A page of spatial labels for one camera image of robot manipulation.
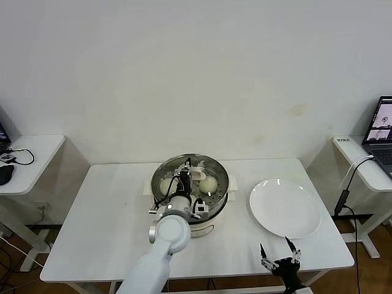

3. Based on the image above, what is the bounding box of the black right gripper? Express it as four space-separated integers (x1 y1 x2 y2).
260 236 307 294

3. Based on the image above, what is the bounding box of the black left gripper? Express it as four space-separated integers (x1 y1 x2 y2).
174 158 192 197

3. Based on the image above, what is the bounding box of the white steamed baozi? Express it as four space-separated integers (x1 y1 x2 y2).
159 179 178 195
198 176 219 194

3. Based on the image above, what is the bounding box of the perforated steel steamer basket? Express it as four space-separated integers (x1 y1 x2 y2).
152 153 230 223

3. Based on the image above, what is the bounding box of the white round plate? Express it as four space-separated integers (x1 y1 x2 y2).
249 178 322 239

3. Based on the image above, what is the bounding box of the cream electric cooker base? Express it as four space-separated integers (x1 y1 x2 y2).
143 173 239 238

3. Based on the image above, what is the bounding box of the white side desk with label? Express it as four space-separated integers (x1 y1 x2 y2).
333 136 392 260

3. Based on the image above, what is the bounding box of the white side desk with mouse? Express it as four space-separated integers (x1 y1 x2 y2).
0 134 67 272

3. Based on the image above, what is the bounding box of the black computer mouse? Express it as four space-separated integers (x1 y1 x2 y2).
0 164 16 186

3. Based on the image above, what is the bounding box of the black laptop beside mouse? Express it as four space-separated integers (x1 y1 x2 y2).
0 104 12 154

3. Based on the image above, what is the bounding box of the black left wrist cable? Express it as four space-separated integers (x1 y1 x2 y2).
153 173 182 213

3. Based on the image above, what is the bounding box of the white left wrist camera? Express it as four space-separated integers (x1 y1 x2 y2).
192 198 209 220

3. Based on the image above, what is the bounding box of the white table leg frame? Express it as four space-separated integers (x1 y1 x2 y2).
72 271 330 294

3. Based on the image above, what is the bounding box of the white laptop cable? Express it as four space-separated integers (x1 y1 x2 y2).
339 155 375 188

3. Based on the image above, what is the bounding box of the grey laptop showing camera views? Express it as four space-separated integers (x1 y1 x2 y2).
362 96 392 178

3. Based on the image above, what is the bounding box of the black looped desk cable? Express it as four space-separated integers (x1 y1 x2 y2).
6 148 36 166

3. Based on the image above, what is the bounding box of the white floor cable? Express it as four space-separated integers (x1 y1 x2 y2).
0 234 45 267

